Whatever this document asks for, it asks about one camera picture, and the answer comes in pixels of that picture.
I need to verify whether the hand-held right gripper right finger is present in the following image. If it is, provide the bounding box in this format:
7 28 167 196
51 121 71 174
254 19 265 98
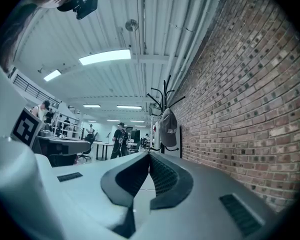
148 151 194 210

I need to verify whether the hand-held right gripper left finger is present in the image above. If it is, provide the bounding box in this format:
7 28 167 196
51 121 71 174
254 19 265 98
100 151 151 209

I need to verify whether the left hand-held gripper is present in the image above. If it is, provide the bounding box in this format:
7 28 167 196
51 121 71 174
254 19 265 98
0 50 45 150

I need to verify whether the grey cap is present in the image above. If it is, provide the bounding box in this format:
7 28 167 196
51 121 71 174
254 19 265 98
159 107 178 148

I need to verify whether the black metal coat rack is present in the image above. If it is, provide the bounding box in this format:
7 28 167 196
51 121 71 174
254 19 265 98
146 74 186 155

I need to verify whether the black balcony railing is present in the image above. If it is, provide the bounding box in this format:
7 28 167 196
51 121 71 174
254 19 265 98
13 74 61 108

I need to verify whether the black upright panel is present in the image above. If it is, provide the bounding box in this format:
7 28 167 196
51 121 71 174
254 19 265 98
178 124 184 159

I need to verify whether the grey office desk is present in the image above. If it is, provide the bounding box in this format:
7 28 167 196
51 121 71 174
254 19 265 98
36 134 92 167

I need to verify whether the round table with black legs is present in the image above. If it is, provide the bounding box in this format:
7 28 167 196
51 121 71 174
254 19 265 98
92 140 116 161

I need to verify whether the black office chair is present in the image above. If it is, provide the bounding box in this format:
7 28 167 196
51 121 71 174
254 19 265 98
78 132 99 163

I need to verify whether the round ceiling fixture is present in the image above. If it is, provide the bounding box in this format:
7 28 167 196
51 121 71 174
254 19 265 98
125 19 139 32

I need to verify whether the black head camera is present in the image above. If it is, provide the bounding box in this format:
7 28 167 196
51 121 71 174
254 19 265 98
56 0 99 21

